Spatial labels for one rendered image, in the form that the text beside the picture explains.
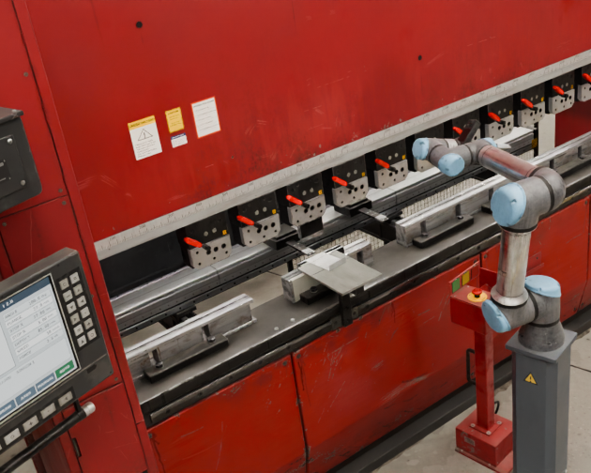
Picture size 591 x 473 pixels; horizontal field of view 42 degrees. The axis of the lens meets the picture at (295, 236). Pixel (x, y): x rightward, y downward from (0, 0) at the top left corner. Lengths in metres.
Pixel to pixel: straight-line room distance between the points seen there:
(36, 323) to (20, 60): 0.62
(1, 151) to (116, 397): 0.91
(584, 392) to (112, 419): 2.23
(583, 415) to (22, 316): 2.57
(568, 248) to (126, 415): 2.24
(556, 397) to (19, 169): 1.89
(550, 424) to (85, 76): 1.90
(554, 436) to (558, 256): 1.09
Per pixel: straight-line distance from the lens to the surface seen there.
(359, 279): 2.70
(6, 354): 1.83
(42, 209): 2.06
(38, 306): 1.84
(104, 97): 2.28
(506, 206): 2.31
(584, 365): 3.96
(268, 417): 2.86
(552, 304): 2.64
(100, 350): 1.99
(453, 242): 3.16
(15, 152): 1.76
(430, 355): 3.30
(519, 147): 3.92
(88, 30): 2.24
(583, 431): 3.60
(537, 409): 2.85
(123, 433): 2.43
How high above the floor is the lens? 2.36
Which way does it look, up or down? 27 degrees down
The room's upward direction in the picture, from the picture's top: 9 degrees counter-clockwise
